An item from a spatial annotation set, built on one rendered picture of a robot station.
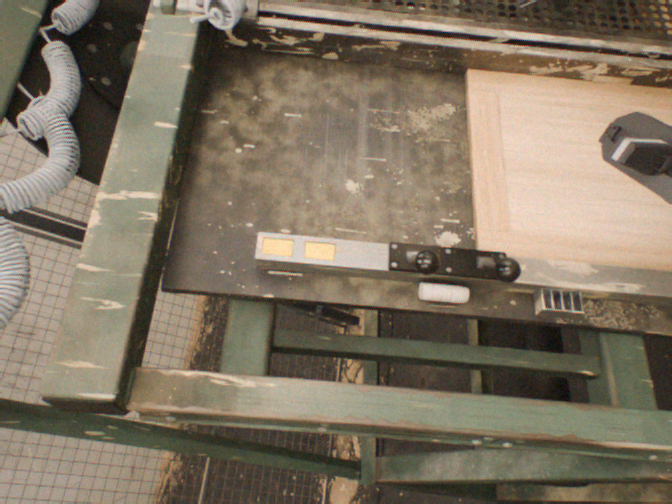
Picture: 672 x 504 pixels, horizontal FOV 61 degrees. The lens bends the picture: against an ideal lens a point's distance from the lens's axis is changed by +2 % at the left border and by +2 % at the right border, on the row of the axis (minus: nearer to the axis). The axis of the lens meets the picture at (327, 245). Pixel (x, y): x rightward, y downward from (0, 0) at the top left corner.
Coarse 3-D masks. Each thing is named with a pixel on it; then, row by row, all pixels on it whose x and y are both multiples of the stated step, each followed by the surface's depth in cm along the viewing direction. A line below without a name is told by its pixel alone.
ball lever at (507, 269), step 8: (480, 256) 93; (480, 264) 92; (488, 264) 90; (496, 264) 82; (504, 264) 81; (512, 264) 81; (496, 272) 82; (504, 272) 81; (512, 272) 81; (520, 272) 82; (504, 280) 82; (512, 280) 82
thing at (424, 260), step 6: (408, 252) 91; (414, 252) 92; (420, 252) 82; (426, 252) 81; (432, 252) 81; (408, 258) 91; (414, 258) 82; (420, 258) 81; (426, 258) 80; (432, 258) 80; (438, 258) 81; (414, 264) 82; (420, 264) 81; (426, 264) 80; (432, 264) 80; (438, 264) 81; (420, 270) 81; (426, 270) 81; (432, 270) 81
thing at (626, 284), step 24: (312, 240) 93; (336, 240) 94; (264, 264) 93; (288, 264) 92; (312, 264) 92; (336, 264) 92; (360, 264) 92; (384, 264) 92; (528, 264) 95; (552, 264) 95; (576, 264) 96; (600, 264) 96; (504, 288) 96; (528, 288) 95; (552, 288) 94; (576, 288) 94; (600, 288) 94; (624, 288) 94; (648, 288) 95
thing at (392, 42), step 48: (192, 0) 106; (240, 48) 115; (288, 48) 114; (336, 48) 114; (384, 48) 113; (432, 48) 112; (480, 48) 112; (528, 48) 113; (576, 48) 115; (624, 48) 115
